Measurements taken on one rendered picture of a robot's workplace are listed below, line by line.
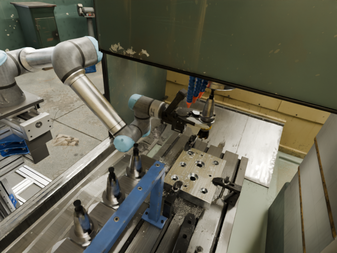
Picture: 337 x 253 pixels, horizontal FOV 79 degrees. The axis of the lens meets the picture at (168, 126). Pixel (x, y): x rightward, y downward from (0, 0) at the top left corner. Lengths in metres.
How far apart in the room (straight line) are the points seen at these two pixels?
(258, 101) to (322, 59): 1.48
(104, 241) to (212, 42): 0.47
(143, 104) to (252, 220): 0.96
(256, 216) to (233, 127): 0.71
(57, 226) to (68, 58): 0.78
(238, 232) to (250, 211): 0.18
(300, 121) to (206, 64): 1.58
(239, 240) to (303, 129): 1.04
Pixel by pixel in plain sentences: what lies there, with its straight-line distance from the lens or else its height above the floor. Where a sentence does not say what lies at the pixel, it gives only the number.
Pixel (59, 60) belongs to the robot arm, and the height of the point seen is 1.46.
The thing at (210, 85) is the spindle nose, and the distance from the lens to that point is 0.65.
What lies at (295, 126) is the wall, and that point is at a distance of 1.91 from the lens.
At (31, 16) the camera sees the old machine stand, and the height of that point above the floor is 0.99.
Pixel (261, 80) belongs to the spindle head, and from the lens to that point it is 0.36.
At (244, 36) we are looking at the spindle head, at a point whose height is 1.67.
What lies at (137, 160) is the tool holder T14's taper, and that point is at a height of 1.28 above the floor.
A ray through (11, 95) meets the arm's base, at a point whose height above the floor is 1.21.
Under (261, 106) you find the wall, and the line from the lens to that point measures 1.84.
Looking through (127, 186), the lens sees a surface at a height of 1.22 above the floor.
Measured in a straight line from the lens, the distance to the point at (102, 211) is 0.61.
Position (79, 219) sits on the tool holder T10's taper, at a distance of 0.52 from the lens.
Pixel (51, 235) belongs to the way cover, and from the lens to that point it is 1.20.
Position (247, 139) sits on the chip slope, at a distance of 1.75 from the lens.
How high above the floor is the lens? 1.72
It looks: 35 degrees down
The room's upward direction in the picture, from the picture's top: 6 degrees clockwise
